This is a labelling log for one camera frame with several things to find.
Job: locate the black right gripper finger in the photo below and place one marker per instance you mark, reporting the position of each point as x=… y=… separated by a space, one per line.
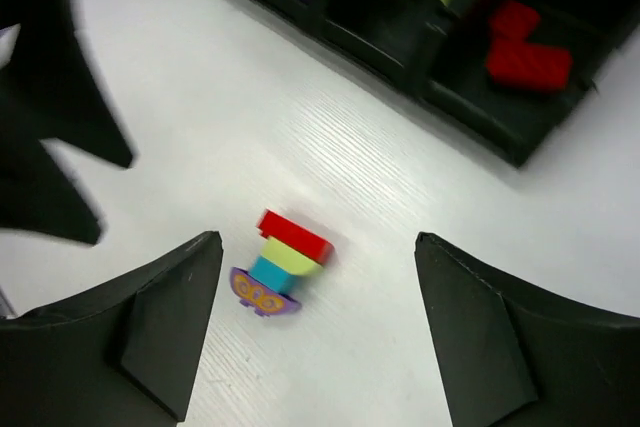
x=36 y=196
x=49 y=76

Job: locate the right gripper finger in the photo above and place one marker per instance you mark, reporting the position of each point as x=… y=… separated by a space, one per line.
x=124 y=353
x=513 y=354

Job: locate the red curved lego brick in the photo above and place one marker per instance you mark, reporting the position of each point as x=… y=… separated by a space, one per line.
x=528 y=66

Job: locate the red small lego brick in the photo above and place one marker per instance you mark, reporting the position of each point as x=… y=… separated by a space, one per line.
x=513 y=20

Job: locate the purple oval lego piece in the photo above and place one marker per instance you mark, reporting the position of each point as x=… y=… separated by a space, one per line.
x=263 y=300

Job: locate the teal pink lego brick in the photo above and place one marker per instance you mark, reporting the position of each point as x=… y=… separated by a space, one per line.
x=278 y=277

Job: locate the yellow green lego brick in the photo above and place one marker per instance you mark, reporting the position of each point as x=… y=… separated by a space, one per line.
x=288 y=259

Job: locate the red long lego brick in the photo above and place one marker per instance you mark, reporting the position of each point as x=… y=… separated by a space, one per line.
x=295 y=236

